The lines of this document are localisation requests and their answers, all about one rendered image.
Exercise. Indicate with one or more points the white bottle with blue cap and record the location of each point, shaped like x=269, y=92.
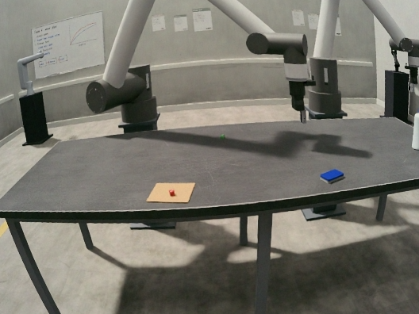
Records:
x=415, y=144

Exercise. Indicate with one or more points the beige flat mat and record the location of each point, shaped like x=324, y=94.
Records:
x=161, y=194

